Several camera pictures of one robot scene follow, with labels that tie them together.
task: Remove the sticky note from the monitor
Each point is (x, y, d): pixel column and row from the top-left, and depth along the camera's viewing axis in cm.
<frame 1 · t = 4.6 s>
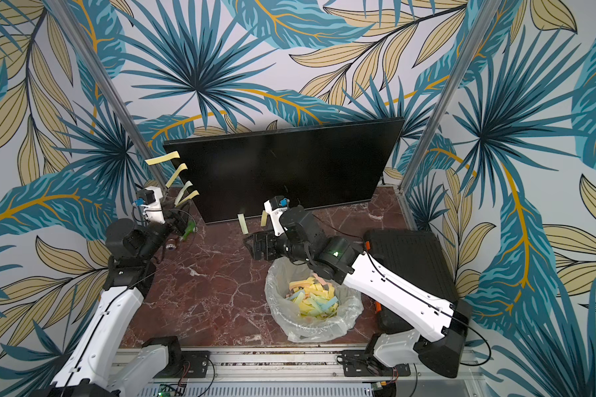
left hand: (183, 202, 71), fingers open
right hand: (253, 237, 65), fingers open
black plastic tool case: (413, 255, 92), point 7 cm above the table
bin with clear plastic liner: (275, 278, 66), point 26 cm above the table
pile of coloured paper strips: (314, 297, 82), point 7 cm above the table
green sticky note bottom edge: (243, 223, 87), point 18 cm above the table

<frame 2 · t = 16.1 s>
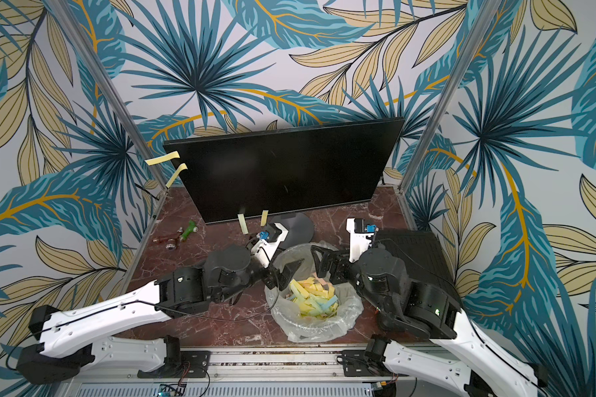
left hand: (288, 254, 60), fingers open
right hand: (324, 248, 59), fingers open
grey round monitor stand: (296, 225, 108), on the table
the other named things where they were.

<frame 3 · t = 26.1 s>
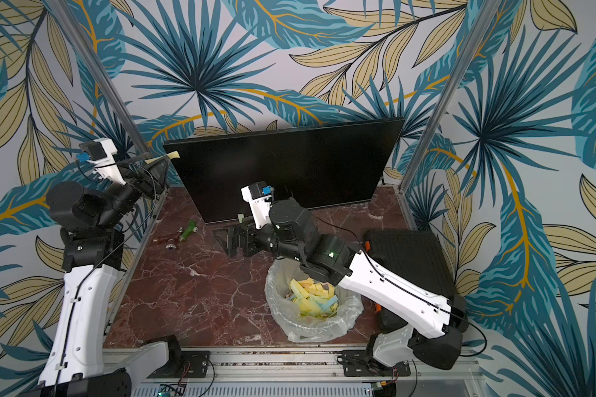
left hand: (158, 160, 57), fingers open
right hand: (225, 226, 55), fingers open
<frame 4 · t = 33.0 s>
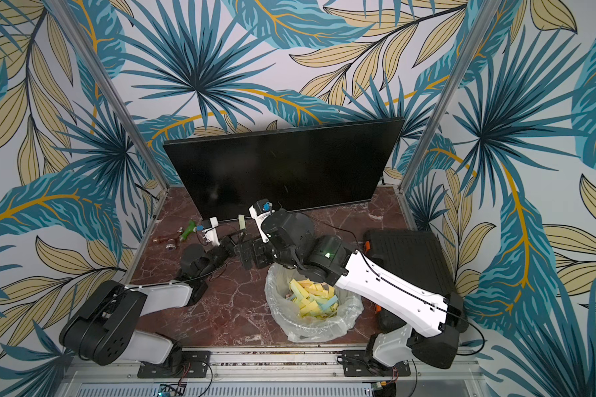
left hand: (246, 233, 83), fingers closed
right hand: (248, 242, 63), fingers open
